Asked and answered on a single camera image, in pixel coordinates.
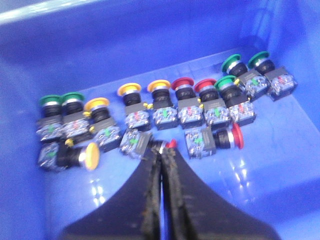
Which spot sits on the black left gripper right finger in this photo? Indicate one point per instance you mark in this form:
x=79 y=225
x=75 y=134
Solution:
x=196 y=212

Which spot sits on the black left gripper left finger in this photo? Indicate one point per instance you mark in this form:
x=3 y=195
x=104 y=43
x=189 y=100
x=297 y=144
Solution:
x=132 y=213

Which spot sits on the red mushroom push button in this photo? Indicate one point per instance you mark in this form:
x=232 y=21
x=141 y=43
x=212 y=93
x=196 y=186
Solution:
x=135 y=144

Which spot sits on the red push button lying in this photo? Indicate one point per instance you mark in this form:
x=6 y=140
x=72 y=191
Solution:
x=204 y=142

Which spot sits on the yellow push button upright left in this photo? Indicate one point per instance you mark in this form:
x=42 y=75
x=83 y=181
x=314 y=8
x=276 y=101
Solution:
x=103 y=128

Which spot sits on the yellow push button upright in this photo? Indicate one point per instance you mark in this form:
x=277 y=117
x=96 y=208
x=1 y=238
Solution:
x=103 y=128
x=136 y=114
x=165 y=115

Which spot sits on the red push button upright left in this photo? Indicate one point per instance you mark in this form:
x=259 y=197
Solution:
x=189 y=112

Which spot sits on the red push button upright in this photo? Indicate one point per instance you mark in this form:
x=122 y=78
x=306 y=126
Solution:
x=189 y=112
x=216 y=114

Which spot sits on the yellow push button upright middle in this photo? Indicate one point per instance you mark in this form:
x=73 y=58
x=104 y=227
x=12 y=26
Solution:
x=136 y=114

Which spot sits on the yellow push button upright right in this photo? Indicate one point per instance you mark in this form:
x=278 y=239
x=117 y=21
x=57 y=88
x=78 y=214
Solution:
x=165 y=115

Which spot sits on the red push button upright right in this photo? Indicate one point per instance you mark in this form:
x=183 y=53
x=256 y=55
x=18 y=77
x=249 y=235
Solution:
x=216 y=114

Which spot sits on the yellow push button lying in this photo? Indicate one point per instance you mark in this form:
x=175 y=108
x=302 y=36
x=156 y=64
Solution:
x=57 y=156

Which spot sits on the green push button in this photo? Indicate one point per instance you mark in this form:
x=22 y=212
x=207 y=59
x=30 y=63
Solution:
x=248 y=80
x=241 y=109
x=50 y=126
x=75 y=123
x=281 y=82

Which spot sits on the green push button middle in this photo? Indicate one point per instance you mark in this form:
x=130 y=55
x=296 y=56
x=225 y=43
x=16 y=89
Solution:
x=241 y=109

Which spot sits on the green push button far left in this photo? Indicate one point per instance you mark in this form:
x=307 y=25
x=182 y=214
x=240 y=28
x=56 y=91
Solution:
x=50 y=126

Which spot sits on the green push button back left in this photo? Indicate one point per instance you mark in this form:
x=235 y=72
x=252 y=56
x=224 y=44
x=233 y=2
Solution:
x=248 y=80

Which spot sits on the green push button back right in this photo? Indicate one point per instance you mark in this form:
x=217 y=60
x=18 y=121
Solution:
x=281 y=82

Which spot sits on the left blue plastic bin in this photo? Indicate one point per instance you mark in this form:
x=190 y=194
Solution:
x=94 y=46

